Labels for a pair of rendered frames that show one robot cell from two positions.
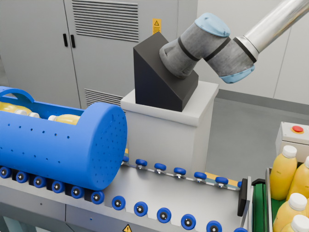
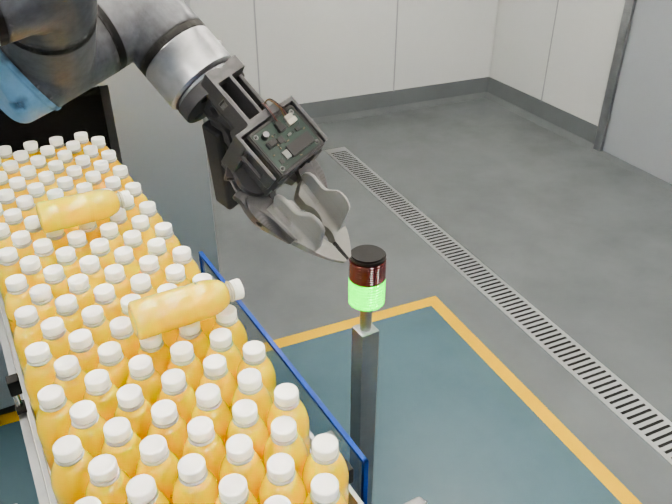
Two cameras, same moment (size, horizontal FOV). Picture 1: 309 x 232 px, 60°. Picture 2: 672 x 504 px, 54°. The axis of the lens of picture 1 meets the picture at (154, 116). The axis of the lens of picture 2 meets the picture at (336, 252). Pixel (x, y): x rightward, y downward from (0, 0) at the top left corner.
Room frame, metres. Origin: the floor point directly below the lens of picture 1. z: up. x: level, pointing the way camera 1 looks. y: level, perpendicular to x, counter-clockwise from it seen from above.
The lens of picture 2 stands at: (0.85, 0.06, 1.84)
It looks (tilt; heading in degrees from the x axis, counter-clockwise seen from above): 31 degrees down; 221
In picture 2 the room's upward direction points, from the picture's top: straight up
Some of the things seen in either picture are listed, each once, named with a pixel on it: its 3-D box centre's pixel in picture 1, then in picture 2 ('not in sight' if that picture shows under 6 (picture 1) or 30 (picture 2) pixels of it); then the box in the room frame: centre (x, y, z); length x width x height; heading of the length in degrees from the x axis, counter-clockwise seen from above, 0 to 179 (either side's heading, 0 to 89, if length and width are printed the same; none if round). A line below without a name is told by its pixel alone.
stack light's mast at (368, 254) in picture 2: not in sight; (366, 292); (0.11, -0.52, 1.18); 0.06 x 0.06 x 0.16
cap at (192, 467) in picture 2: not in sight; (192, 468); (0.51, -0.51, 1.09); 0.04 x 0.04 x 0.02
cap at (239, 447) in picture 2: not in sight; (239, 447); (0.44, -0.49, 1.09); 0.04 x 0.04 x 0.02
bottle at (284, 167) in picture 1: (282, 174); not in sight; (0.69, -0.44, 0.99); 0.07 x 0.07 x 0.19
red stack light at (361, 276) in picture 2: not in sight; (367, 267); (0.11, -0.52, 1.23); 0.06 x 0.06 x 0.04
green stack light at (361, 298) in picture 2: not in sight; (366, 289); (0.11, -0.52, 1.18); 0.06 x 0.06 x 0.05
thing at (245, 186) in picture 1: (243, 201); not in sight; (0.57, -0.27, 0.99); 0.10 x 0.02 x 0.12; 162
